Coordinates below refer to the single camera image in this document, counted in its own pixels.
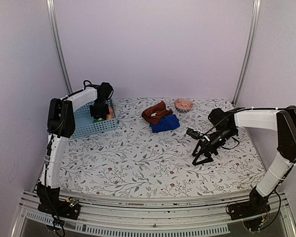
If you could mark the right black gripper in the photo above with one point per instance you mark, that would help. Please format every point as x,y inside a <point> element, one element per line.
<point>206,147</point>

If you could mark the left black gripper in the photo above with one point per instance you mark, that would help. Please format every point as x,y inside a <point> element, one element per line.
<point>97,115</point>

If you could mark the green towel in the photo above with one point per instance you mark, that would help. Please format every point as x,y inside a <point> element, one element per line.
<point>98,120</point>

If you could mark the orange bunny towel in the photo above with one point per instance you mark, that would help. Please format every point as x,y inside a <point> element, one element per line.
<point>111,114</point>

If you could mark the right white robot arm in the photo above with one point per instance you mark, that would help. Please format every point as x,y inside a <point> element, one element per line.
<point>272,130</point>

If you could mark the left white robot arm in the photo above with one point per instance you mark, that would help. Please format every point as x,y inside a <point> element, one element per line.
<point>61,127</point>

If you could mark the light blue plastic basket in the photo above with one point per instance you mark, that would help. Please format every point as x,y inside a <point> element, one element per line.
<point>86,125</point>

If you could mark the blue towel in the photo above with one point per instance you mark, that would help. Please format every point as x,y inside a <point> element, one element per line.
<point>167,123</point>

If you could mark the dark red towel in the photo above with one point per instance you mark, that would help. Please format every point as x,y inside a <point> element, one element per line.
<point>156,113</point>

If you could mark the red patterned bowl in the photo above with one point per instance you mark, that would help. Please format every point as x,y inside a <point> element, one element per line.
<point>183,105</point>

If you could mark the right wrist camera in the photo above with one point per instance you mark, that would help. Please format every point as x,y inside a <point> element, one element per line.
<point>196,135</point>

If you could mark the front aluminium rail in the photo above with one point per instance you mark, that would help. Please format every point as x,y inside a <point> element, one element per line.
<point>103,216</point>

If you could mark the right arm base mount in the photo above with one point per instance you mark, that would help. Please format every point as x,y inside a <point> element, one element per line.
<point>256,205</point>

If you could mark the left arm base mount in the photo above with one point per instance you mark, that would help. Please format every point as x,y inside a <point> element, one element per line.
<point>61,206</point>

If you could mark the left aluminium frame post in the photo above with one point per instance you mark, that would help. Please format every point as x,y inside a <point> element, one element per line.
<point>57,42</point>

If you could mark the aluminium frame post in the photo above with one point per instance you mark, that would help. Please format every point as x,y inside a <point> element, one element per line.
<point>248,51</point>
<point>57,42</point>

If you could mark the right aluminium frame post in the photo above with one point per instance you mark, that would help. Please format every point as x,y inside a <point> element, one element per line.
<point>248,51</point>

